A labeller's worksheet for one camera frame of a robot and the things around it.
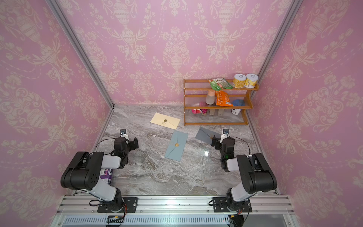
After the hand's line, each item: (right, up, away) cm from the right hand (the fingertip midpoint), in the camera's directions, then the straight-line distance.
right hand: (222, 135), depth 93 cm
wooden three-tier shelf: (-2, +21, +12) cm, 24 cm away
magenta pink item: (-16, +17, +14) cm, 27 cm away
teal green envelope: (-31, -9, +3) cm, 33 cm away
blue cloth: (+16, +23, +14) cm, 32 cm away
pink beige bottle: (-7, +26, +7) cm, 27 cm away
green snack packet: (-4, +33, -6) cm, 33 cm away
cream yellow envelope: (-40, +9, +16) cm, 45 cm away
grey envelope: (-9, -1, +9) cm, 13 cm away
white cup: (+15, +16, +16) cm, 27 cm away
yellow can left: (+9, +35, -5) cm, 37 cm away
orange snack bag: (+2, +25, +6) cm, 26 cm away
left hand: (-63, -3, +2) cm, 63 cm away
